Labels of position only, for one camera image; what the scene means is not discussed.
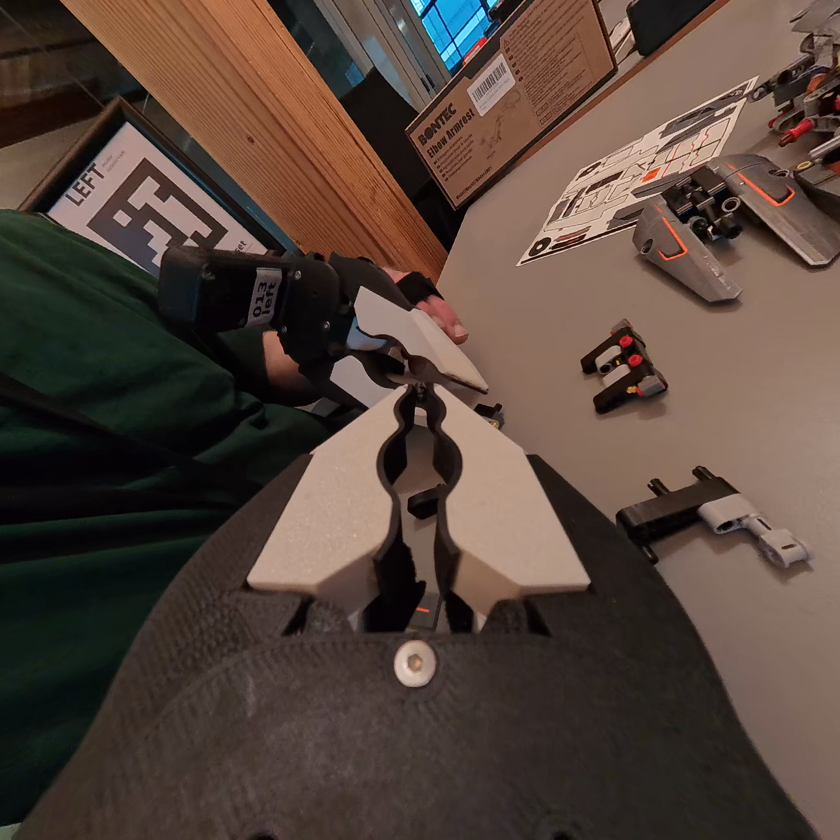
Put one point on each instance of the lego sticker sheet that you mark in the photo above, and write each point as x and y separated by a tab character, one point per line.
590	197

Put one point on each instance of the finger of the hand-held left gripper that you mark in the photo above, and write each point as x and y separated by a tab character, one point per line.
358	384
394	315

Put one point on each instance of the black lego assembly red pins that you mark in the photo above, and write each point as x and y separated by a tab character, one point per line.
617	387

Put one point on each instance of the person's left forearm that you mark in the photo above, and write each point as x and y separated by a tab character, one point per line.
285	367

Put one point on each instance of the large lego vehicle model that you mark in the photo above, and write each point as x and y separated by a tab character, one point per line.
814	98

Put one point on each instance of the wooden post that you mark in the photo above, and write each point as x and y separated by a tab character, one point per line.
262	131

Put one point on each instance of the dark lego tile red stripe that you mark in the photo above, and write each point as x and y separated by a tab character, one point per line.
421	613

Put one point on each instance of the black lego beam assembly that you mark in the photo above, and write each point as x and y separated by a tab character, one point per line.
423	504
669	508

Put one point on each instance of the person's green shirt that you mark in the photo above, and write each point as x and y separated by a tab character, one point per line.
98	459

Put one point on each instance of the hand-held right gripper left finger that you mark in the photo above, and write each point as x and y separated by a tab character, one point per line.
315	525

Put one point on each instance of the grey lego panels orange stripes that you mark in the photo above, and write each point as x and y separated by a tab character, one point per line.
689	262

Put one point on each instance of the framed marker poster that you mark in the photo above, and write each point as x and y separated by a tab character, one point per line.
131	197

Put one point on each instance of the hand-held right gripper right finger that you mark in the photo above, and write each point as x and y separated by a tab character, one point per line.
518	525

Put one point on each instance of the cardboard box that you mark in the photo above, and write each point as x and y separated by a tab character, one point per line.
558	79

